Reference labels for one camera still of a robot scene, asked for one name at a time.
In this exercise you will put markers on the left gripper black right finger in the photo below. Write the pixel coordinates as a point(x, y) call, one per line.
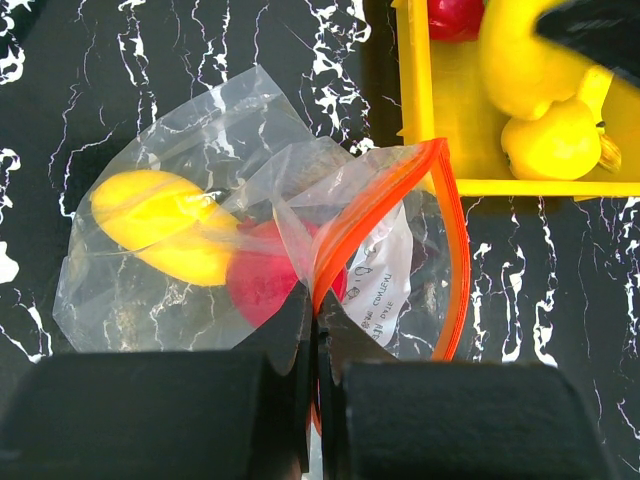
point(383, 418)

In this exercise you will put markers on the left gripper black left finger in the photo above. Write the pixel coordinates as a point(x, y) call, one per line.
point(242, 413)

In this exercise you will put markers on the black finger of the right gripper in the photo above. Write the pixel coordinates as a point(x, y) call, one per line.
point(606, 32)

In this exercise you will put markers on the yellow banana bunch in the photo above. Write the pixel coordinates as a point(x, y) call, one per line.
point(524, 74)

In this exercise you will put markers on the red apple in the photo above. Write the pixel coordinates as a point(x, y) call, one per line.
point(260, 275)

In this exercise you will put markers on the clear zip bag orange zipper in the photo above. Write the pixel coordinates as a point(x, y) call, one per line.
point(383, 231)

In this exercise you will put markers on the yellow mango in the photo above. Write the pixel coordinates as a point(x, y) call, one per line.
point(168, 222)

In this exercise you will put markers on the yellow pear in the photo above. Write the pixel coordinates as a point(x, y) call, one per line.
point(565, 144)

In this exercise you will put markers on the pink dragon fruit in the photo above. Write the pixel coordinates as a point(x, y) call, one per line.
point(455, 21)

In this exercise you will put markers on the yellow plastic fruit tray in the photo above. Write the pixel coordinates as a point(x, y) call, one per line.
point(442, 96)

